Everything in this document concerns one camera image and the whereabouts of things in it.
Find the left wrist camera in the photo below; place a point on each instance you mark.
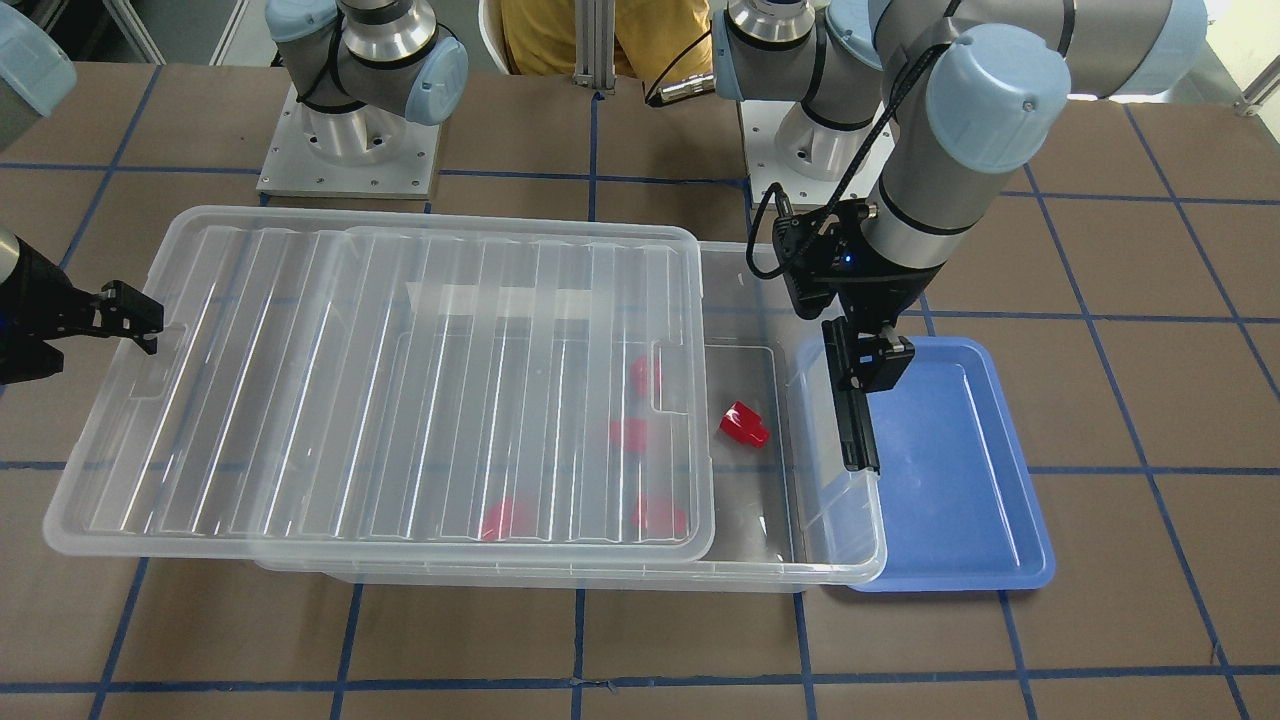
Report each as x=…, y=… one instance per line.
x=819, y=252

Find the blue plastic tray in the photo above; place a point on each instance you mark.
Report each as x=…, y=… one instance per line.
x=951, y=506

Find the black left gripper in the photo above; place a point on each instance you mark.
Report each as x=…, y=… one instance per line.
x=885, y=288

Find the clear plastic box lid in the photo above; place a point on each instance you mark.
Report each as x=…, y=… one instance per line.
x=360, y=386

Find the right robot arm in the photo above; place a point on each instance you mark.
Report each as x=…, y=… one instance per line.
x=343, y=56

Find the red block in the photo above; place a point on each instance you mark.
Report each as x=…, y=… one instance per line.
x=629, y=435
x=744, y=426
x=646, y=376
x=659, y=519

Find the aluminium frame post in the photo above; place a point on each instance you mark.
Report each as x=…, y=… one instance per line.
x=594, y=45

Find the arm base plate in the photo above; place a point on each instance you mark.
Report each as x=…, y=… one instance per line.
x=366, y=154
x=784, y=145

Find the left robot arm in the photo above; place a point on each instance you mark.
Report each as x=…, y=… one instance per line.
x=948, y=98

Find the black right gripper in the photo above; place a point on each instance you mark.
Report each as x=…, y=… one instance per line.
x=32, y=296

